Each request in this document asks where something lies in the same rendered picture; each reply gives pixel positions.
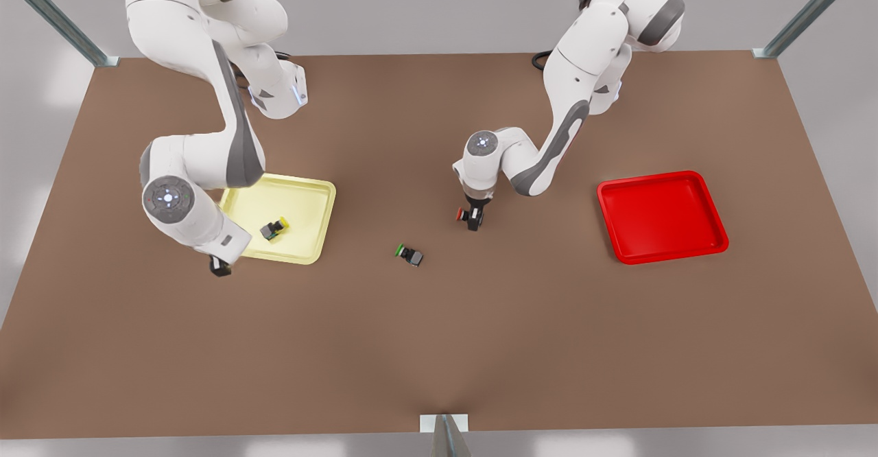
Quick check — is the pale yellow tray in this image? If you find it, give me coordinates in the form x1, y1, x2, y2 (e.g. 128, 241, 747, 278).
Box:
220, 174, 337, 266

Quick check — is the red tray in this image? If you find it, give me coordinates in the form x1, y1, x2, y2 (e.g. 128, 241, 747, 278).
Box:
597, 170, 730, 265

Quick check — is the silver frame post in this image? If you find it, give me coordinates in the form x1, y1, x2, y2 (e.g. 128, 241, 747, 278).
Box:
752, 0, 873, 59
0, 0, 120, 68
419, 414, 471, 457

